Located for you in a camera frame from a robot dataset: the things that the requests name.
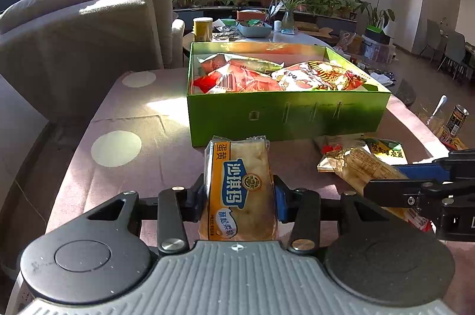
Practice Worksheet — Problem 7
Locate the glass vase with plant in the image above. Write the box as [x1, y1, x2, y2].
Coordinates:
[279, 0, 305, 35]

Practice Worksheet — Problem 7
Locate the round white coffee table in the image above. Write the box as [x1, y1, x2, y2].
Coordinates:
[184, 32, 343, 69]

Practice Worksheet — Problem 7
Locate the beige sofa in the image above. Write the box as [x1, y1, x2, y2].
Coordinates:
[1, 0, 184, 122]

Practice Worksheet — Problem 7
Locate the yellow canister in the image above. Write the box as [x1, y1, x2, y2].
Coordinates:
[192, 16, 213, 42]

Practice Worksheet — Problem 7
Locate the grey dining chair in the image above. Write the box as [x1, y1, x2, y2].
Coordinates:
[437, 31, 468, 80]

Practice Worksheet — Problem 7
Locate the dark tv console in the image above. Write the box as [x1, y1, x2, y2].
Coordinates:
[173, 5, 358, 37]

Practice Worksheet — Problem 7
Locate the teal bowl of snacks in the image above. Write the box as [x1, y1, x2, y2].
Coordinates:
[237, 21, 273, 38]

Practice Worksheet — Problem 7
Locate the red crinkled snack bag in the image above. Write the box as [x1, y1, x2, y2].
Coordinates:
[192, 64, 282, 94]

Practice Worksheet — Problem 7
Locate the green cardboard box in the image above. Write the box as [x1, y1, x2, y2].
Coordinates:
[187, 41, 390, 148]

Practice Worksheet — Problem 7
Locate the glass mug with spoon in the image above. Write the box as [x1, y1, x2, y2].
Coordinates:
[418, 94, 448, 135]

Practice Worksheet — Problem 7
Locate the orange tissue box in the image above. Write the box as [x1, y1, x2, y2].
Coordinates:
[237, 9, 267, 21]

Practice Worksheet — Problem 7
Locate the red yellow snack bag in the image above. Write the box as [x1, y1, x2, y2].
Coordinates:
[271, 61, 366, 91]

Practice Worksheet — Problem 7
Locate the green snack packet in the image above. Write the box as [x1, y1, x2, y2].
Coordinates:
[198, 53, 284, 74]

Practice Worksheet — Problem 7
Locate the white crumpled tissue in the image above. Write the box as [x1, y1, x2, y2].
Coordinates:
[370, 72, 394, 87]

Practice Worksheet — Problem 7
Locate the yellow sachima snack pack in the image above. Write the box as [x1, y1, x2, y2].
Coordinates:
[199, 136, 277, 241]

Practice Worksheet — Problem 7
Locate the yellow green broad bean bag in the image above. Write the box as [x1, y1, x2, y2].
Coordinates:
[363, 138, 408, 165]

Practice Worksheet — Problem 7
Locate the clear QR code snack pack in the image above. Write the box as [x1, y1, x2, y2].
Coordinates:
[314, 136, 433, 234]

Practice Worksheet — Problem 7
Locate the cardboard box on floor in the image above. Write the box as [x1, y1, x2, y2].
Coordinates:
[295, 21, 333, 38]

